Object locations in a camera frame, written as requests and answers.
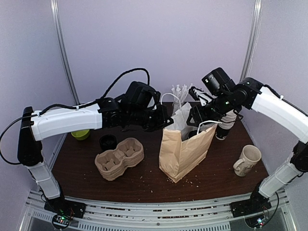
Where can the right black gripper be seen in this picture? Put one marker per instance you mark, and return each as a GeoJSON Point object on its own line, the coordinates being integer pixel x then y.
{"type": "Point", "coordinates": [198, 115]}

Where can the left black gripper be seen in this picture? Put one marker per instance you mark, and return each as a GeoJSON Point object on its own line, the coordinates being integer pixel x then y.
{"type": "Point", "coordinates": [163, 121]}

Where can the black plastic cup lid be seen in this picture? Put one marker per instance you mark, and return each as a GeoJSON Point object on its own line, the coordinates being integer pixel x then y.
{"type": "Point", "coordinates": [192, 133]}

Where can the brown paper takeout bag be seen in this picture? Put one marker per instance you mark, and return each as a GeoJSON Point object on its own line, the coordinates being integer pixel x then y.
{"type": "Point", "coordinates": [177, 157]}

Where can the brown pulp cup carrier stack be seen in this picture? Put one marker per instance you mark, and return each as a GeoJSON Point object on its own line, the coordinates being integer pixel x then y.
{"type": "Point", "coordinates": [112, 164]}

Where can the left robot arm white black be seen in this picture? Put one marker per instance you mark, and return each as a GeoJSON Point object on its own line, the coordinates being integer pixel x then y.
{"type": "Point", "coordinates": [139, 106]}

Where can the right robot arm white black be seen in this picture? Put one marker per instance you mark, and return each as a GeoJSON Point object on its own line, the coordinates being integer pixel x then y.
{"type": "Point", "coordinates": [252, 94]}

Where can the glass jar of straws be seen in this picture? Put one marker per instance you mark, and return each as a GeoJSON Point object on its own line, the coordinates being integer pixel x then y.
{"type": "Point", "coordinates": [181, 92]}

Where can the stack of paper cups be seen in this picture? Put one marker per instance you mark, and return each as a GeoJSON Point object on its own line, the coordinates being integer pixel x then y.
{"type": "Point", "coordinates": [225, 126]}

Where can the beige ceramic mug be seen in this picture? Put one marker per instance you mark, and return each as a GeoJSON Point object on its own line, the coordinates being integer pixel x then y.
{"type": "Point", "coordinates": [249, 157]}

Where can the green small bowl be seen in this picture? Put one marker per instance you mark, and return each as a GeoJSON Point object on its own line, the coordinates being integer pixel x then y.
{"type": "Point", "coordinates": [81, 135]}

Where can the right aluminium frame post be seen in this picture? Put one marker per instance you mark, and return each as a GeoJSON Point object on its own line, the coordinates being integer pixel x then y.
{"type": "Point", "coordinates": [252, 41]}

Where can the aluminium frame post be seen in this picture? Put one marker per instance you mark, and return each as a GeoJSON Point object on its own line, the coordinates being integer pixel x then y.
{"type": "Point", "coordinates": [252, 41]}
{"type": "Point", "coordinates": [64, 57]}

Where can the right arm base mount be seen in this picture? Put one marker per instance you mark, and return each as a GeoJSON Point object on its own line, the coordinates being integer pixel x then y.
{"type": "Point", "coordinates": [255, 208]}

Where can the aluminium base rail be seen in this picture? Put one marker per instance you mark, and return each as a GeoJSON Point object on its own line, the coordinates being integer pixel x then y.
{"type": "Point", "coordinates": [203, 215]}

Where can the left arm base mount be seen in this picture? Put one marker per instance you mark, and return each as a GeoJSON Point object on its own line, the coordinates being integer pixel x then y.
{"type": "Point", "coordinates": [65, 211]}

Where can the left aluminium frame post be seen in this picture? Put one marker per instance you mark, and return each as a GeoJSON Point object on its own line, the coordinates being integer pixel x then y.
{"type": "Point", "coordinates": [64, 57]}

